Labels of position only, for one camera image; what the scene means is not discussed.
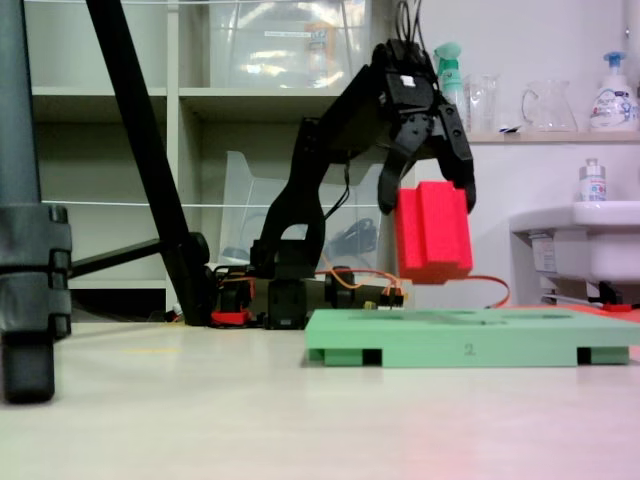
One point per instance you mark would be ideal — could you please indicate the red base clamp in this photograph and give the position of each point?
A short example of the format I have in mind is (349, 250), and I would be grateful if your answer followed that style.
(231, 317)

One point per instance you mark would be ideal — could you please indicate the black tripod brace bar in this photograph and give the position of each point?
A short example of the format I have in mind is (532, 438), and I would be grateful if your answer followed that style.
(115, 257)

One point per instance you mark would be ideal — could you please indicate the white pump soap bottle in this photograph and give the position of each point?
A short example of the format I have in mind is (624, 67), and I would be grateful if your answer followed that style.
(612, 105)

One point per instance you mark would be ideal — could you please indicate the clear plastic file holder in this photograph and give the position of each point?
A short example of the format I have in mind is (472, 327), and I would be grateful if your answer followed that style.
(240, 200)

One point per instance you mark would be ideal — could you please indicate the red cross columnar block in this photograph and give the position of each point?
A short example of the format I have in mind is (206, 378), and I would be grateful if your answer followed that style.
(435, 235)

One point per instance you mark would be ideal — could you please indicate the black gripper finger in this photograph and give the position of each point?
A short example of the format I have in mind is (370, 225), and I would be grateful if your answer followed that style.
(390, 190)
(457, 150)

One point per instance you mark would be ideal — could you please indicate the driver circuit board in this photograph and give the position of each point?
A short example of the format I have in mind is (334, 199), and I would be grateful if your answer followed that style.
(392, 298)

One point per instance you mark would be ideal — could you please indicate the light wooden ledge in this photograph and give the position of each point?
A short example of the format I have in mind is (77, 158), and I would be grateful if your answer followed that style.
(525, 138)

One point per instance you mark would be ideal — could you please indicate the small blue white packet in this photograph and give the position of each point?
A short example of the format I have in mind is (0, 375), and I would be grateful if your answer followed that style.
(509, 129)

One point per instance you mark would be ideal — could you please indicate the green spray bottle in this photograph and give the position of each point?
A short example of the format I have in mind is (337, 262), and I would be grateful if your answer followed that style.
(454, 80)

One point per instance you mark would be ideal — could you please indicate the green shape sorter board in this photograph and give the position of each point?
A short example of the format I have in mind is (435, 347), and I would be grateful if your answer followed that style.
(450, 335)

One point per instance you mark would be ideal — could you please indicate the grey tripod leg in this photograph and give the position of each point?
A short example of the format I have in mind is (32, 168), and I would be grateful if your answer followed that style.
(20, 150)

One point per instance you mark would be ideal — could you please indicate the white sink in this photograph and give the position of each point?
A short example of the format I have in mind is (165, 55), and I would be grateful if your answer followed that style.
(600, 240)

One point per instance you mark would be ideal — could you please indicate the small clear sanitizer bottle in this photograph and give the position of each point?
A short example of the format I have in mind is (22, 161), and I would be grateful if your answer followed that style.
(593, 185)

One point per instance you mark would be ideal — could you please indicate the beige shelf unit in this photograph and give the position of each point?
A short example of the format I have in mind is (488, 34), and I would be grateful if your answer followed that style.
(172, 150)

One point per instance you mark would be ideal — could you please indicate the clear glass pitcher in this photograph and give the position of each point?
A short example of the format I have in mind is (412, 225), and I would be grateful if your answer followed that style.
(550, 107)

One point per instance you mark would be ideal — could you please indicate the clear plastic storage box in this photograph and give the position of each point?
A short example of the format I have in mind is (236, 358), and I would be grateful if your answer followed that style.
(280, 50)

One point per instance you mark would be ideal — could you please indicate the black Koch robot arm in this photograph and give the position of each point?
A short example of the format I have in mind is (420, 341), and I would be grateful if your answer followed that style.
(300, 200)

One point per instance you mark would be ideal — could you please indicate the clear glass beaker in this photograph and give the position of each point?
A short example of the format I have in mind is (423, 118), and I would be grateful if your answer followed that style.
(487, 105)

